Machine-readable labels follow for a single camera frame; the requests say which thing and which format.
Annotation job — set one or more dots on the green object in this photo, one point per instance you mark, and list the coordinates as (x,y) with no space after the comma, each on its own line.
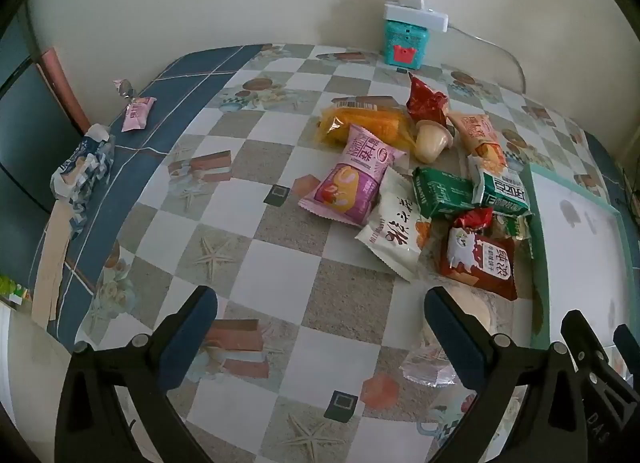
(9,289)

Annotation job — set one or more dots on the silver candy wrapper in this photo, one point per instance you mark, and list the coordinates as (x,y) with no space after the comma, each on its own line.
(123,88)

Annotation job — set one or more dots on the white power strip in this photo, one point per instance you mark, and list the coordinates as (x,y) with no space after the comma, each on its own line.
(420,13)

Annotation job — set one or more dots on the yellow snack packet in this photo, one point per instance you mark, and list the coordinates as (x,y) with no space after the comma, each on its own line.
(370,123)

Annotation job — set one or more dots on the round bun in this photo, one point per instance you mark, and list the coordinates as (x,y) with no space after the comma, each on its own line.
(480,310)

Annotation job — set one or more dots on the green white cracker packet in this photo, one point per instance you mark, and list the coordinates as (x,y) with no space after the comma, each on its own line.
(502,193)

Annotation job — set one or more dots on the jelly cup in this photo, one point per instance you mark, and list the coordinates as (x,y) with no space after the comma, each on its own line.
(432,142)

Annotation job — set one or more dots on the white tray with green rim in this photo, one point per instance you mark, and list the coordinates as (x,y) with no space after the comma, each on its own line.
(575,253)

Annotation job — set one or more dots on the small pink snack packet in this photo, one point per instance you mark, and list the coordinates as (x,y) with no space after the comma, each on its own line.
(136,114)

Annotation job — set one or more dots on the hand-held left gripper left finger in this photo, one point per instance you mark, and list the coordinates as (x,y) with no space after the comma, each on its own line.
(197,315)

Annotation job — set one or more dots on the orange snack packet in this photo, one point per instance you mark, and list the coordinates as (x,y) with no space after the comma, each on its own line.
(477,135)

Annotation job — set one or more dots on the pale green snack packet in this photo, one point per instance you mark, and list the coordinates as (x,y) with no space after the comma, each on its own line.
(515,229)

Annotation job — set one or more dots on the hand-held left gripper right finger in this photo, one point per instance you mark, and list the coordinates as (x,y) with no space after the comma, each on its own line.
(450,328)

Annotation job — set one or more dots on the pink cake packet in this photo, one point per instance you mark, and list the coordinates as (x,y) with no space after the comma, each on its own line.
(350,183)

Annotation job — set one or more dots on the red white snack packet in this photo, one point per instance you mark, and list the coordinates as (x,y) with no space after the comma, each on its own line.
(480,258)

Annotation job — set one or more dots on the reddish brown bar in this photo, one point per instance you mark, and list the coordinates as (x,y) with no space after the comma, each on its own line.
(62,88)

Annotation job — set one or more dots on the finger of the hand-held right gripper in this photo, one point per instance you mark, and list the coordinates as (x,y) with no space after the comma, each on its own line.
(577,333)
(627,340)

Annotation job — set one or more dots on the dark green snack packet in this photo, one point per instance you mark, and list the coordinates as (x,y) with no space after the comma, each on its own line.
(440,193)

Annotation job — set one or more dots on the crumpled blue white packet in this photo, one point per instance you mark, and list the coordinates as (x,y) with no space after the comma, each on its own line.
(82,168)

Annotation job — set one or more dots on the dark cabinet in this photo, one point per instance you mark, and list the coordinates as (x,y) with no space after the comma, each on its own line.
(25,133)

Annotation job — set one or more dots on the teal box with red label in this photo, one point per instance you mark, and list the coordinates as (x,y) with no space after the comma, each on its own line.
(400,38)

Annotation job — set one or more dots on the checkered printed tablecloth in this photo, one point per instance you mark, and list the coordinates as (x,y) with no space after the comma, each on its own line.
(280,263)

